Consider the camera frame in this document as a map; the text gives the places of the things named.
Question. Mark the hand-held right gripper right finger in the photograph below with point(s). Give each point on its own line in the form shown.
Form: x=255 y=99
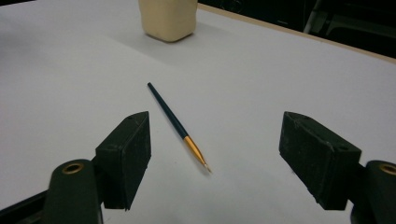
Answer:
x=317 y=158

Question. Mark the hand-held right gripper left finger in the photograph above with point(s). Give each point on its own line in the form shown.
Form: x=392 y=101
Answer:
x=124 y=161

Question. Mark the dark pen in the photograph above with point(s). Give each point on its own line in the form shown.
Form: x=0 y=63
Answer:
x=174 y=121

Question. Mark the white paper sheet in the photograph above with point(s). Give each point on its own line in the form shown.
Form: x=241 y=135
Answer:
x=249 y=93

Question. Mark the white desk leg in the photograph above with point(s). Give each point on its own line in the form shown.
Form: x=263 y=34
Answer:
x=312 y=15

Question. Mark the beige square cup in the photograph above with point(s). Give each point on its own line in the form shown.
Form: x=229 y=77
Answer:
x=168 y=18

